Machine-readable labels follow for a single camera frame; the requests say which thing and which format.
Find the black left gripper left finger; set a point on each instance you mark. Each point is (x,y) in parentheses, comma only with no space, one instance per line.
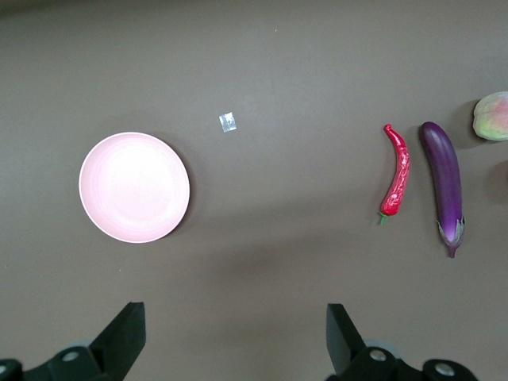
(115,345)

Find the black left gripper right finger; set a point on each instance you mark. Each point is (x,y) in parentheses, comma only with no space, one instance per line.
(349,349)

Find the red chili pepper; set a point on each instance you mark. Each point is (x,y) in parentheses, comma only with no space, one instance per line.
(401,170)

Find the purple eggplant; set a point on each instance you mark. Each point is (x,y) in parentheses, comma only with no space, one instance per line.
(444,174)

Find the pink yellow peach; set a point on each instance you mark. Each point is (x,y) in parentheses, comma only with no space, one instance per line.
(494,117)

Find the pink round plate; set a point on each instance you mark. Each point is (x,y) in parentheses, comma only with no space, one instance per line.
(135,186)

